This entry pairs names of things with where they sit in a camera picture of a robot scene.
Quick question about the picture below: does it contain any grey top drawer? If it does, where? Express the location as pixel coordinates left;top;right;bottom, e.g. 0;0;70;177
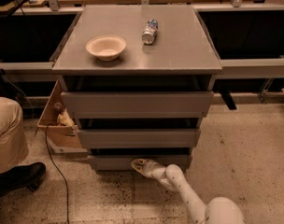
61;76;215;119

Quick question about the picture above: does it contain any crushed soda can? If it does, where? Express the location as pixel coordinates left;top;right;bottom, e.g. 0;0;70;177
142;19;158;45

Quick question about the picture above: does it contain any grey drawer cabinet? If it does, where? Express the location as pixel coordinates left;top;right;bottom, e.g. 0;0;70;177
50;5;223;173

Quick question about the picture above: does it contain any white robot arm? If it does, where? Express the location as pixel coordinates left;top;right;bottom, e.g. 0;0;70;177
131;159;246;224

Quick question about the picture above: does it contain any black leather shoe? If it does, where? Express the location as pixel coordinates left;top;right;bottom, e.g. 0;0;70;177
0;162;46;197

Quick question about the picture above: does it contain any crumpled item in crate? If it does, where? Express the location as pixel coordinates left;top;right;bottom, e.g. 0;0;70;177
53;102;75;127

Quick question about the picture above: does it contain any grey drawer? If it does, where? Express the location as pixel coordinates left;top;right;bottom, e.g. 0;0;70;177
78;118;200;148
88;147;192;171
61;76;215;119

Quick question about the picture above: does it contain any beige paper bowl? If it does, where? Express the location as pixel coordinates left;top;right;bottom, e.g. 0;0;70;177
86;35;126;62

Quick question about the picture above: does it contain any grey middle drawer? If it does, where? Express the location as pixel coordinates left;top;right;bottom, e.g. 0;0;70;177
78;118;200;148

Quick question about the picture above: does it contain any black floor cable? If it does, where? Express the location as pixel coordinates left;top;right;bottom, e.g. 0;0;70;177
44;122;71;224

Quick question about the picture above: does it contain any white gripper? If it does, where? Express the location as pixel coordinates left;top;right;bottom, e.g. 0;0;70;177
131;159;166;180

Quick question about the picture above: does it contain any person's khaki trouser leg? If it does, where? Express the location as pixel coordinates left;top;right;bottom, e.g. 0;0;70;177
0;97;29;174

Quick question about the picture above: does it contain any grey bottom drawer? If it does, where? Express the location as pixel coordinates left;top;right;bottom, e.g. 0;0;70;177
88;147;192;171

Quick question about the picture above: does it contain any grey metal rail frame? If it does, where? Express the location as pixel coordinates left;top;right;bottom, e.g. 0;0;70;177
0;3;284;107

